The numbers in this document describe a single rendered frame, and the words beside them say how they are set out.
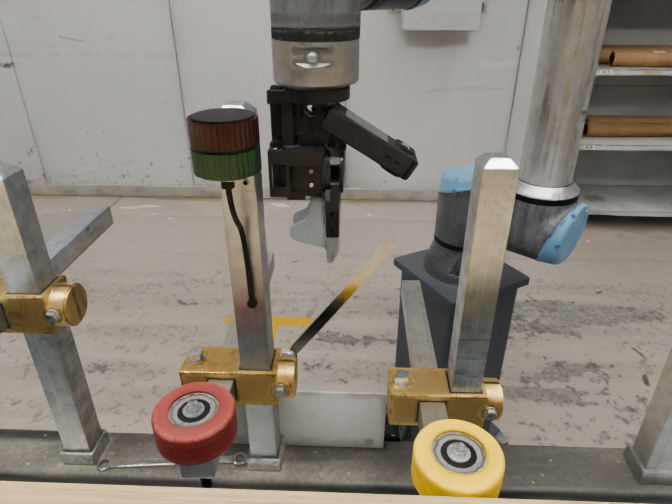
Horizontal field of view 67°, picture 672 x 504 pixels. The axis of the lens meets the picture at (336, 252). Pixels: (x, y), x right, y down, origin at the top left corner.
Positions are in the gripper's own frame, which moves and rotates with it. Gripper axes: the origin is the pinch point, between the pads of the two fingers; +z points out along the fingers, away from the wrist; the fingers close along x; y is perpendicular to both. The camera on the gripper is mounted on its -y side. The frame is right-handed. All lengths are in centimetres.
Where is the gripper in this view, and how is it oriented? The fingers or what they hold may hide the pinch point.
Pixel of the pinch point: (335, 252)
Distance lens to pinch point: 63.2
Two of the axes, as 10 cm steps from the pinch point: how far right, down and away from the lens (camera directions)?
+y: -10.0, -0.2, 0.3
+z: 0.0, 8.8, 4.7
